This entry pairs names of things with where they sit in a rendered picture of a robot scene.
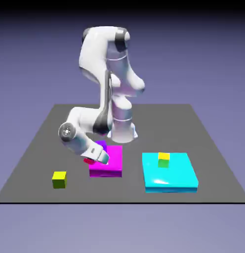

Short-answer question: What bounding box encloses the large cyan box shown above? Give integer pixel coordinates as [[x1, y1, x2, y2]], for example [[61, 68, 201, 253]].
[[142, 152, 199, 194]]

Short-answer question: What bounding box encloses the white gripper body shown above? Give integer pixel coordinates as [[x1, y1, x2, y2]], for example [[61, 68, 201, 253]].
[[83, 143, 110, 164]]

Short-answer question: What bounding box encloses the large magenta box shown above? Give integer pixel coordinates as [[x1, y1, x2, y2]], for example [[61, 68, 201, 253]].
[[88, 145, 123, 178]]

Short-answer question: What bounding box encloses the small purple cube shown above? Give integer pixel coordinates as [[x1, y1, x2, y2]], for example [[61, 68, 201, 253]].
[[94, 140, 108, 153]]

